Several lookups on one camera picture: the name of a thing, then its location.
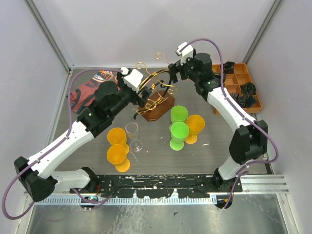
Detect purple cable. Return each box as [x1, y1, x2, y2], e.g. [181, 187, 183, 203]
[1, 68, 122, 219]
[187, 38, 280, 210]

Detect green goblet rear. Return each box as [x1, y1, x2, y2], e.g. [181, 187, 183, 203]
[170, 105, 189, 123]

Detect clear wine glass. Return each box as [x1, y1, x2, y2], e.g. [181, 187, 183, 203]
[125, 122, 143, 152]

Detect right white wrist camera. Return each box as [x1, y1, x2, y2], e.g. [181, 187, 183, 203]
[175, 42, 195, 65]

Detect black rolled item in tray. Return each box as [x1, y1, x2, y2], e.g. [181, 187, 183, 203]
[240, 82, 256, 95]

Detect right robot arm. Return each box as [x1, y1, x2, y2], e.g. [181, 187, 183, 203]
[168, 51, 268, 192]

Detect red cloth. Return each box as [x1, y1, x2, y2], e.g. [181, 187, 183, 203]
[70, 70, 117, 114]

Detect grey cable duct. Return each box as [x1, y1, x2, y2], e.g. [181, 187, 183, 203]
[35, 194, 217, 206]

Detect gold wine glass rack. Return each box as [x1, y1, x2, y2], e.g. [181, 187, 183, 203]
[133, 61, 177, 120]

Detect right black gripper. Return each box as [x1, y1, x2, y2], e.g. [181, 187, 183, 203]
[168, 54, 199, 84]

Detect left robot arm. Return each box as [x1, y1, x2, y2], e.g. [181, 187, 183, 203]
[14, 81, 151, 202]

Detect green goblet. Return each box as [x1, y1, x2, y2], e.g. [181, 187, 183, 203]
[170, 122, 189, 151]
[170, 105, 189, 123]

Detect green goblet front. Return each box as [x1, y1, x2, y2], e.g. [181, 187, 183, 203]
[170, 122, 189, 151]

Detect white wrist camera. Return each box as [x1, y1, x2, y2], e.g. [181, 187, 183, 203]
[120, 67, 144, 93]
[175, 42, 195, 65]

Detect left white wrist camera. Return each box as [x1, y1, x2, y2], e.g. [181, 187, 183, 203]
[120, 67, 144, 93]

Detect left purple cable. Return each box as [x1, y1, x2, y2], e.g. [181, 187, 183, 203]
[1, 68, 122, 219]

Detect wooden compartment tray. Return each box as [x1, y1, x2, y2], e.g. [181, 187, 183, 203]
[223, 61, 263, 114]

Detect orange goblet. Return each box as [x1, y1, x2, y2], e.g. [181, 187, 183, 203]
[107, 127, 130, 154]
[185, 115, 205, 144]
[107, 145, 131, 173]

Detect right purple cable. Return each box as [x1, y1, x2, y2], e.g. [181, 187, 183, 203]
[187, 38, 280, 210]

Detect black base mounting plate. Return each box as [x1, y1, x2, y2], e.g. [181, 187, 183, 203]
[77, 174, 233, 199]

